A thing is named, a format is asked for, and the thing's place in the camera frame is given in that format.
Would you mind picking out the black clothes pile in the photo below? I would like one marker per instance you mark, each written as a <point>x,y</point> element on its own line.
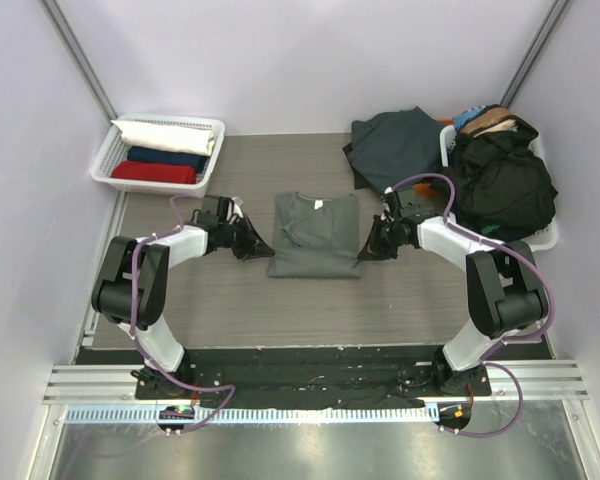
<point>499,187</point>

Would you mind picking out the aluminium frame post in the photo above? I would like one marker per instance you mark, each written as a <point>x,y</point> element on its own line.
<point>72,45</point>
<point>555,15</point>

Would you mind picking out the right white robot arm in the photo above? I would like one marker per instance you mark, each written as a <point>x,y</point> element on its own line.
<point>505,293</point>

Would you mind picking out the white rolled t shirt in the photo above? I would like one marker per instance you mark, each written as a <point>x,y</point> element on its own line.
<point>166,137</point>

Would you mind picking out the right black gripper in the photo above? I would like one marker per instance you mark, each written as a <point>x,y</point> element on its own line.
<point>380,238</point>

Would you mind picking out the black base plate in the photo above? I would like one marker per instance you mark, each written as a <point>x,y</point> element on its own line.
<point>303,378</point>

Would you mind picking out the blue and tan clothes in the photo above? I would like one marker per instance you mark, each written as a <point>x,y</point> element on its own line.
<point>480,118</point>

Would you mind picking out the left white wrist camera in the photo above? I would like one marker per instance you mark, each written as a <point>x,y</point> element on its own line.
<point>237,206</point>

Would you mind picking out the dark teal t shirt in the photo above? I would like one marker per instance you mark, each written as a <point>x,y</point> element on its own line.
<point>392,146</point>

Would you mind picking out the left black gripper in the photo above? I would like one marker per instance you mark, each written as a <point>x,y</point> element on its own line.
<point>260,249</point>

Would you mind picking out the red rolled t shirt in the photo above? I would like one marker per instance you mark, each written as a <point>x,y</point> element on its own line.
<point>155,172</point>

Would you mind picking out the left aluminium frame post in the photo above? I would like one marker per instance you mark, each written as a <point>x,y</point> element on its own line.
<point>72,45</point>

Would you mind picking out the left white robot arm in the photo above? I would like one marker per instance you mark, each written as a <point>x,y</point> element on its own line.
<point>130,290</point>

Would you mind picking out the navy rolled t shirt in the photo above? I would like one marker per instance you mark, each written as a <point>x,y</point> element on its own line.
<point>147,155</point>

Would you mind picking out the white plastic basket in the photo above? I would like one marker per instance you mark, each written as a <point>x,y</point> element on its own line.
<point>114,151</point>
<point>542,240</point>

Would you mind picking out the slotted white cable duct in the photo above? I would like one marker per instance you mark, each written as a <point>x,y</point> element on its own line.
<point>181,414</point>

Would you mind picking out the right aluminium frame post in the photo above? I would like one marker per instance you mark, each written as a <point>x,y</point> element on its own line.
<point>555,15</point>

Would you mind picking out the grey t shirt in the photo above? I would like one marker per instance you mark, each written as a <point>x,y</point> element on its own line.
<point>315,238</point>

